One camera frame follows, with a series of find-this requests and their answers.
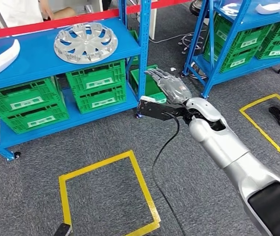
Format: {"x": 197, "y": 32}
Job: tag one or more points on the red barrier belt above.
{"x": 56, "y": 22}

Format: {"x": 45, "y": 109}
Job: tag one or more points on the open-top green plastic crate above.
{"x": 149, "y": 88}

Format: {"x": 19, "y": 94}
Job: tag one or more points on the blue metal shelf rack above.
{"x": 43, "y": 55}
{"x": 240, "y": 66}

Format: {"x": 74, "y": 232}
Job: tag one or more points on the person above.
{"x": 19, "y": 11}

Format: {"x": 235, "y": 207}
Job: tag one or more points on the chrome stool base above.
{"x": 196, "y": 75}

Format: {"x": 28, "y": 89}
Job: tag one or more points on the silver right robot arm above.
{"x": 228, "y": 143}

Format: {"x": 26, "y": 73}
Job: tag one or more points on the white curved plastic part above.
{"x": 272, "y": 8}
{"x": 2, "y": 63}

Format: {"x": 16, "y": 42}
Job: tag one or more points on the chrome stool with black seat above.
{"x": 191, "y": 42}

